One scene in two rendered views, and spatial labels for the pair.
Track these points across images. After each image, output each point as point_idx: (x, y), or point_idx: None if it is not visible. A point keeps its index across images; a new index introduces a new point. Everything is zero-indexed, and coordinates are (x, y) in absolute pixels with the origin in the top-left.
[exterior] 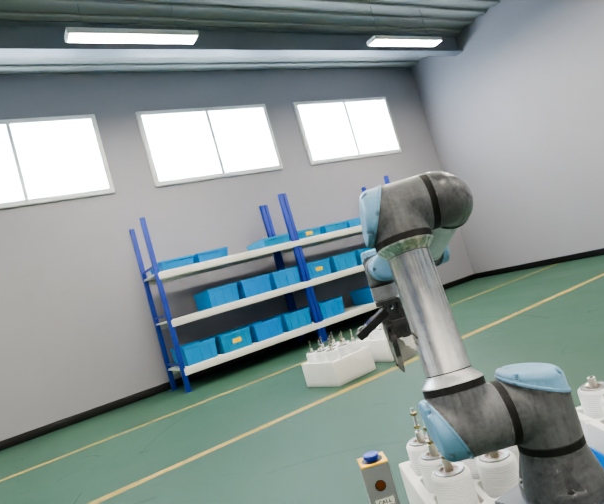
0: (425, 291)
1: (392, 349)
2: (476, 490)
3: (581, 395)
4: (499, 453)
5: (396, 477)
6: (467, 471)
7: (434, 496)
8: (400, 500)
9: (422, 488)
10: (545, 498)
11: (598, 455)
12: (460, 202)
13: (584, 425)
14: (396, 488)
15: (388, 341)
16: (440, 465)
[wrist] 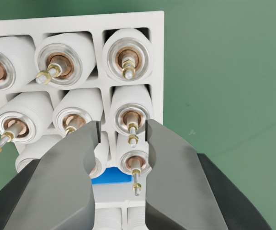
0: None
1: (148, 177)
2: (28, 85)
3: (140, 224)
4: (21, 133)
5: (271, 15)
6: None
7: (32, 37)
8: (210, 7)
9: (59, 27)
10: None
11: (107, 181)
12: None
13: (131, 197)
14: (243, 8)
15: (214, 223)
16: (7, 63)
